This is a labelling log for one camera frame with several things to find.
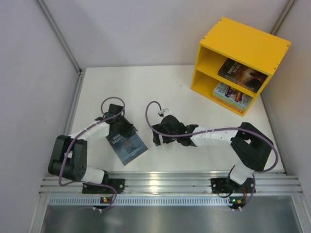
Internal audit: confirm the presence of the Nineteen Eighty-Four blue book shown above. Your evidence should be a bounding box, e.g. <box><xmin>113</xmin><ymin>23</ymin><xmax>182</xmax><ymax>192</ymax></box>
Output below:
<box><xmin>106</xmin><ymin>132</ymin><xmax>148</xmax><ymax>166</ymax></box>

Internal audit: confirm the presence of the light blue treehouse book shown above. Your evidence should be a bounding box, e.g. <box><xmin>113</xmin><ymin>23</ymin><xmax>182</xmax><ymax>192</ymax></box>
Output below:
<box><xmin>213</xmin><ymin>82</ymin><xmax>253</xmax><ymax>108</ymax></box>

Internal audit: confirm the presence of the green comic book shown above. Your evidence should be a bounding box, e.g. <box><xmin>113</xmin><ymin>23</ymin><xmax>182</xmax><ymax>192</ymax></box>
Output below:
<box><xmin>212</xmin><ymin>93</ymin><xmax>246</xmax><ymax>111</ymax></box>

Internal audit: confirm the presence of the Three Days To See book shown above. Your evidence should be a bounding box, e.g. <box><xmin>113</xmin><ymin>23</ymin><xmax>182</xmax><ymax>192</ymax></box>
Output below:
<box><xmin>218</xmin><ymin>58</ymin><xmax>268</xmax><ymax>93</ymax></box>

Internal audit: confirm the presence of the orange treehouse book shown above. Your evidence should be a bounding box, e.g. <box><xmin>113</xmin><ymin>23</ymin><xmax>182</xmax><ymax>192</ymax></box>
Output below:
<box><xmin>212</xmin><ymin>96</ymin><xmax>244</xmax><ymax>113</ymax></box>

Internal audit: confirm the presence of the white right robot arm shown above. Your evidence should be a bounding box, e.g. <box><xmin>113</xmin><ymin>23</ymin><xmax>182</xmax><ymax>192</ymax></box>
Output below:
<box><xmin>151</xmin><ymin>115</ymin><xmax>274</xmax><ymax>185</ymax></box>

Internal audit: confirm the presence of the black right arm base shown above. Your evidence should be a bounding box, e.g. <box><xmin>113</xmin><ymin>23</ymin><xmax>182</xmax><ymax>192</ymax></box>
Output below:
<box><xmin>210</xmin><ymin>176</ymin><xmax>255</xmax><ymax>195</ymax></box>

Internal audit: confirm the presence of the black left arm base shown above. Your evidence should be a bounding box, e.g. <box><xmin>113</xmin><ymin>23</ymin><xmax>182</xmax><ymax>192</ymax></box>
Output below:
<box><xmin>82</xmin><ymin>171</ymin><xmax>125</xmax><ymax>194</ymax></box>

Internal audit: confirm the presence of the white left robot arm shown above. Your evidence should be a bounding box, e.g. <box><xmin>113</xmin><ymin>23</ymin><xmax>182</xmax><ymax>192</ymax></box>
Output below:
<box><xmin>48</xmin><ymin>104</ymin><xmax>136</xmax><ymax>184</ymax></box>

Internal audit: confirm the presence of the yellow wooden shelf box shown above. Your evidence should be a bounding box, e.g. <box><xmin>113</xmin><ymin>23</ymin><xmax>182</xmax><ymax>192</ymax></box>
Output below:
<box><xmin>190</xmin><ymin>17</ymin><xmax>291</xmax><ymax>116</ymax></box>

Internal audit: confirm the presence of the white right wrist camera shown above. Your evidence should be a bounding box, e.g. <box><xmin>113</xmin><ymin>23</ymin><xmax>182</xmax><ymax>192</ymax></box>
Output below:
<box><xmin>158</xmin><ymin>108</ymin><xmax>173</xmax><ymax>118</ymax></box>

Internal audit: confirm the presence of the aluminium mounting rail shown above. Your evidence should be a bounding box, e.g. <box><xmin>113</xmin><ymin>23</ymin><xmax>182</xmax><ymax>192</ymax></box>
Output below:
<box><xmin>38</xmin><ymin>169</ymin><xmax>304</xmax><ymax>207</ymax></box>

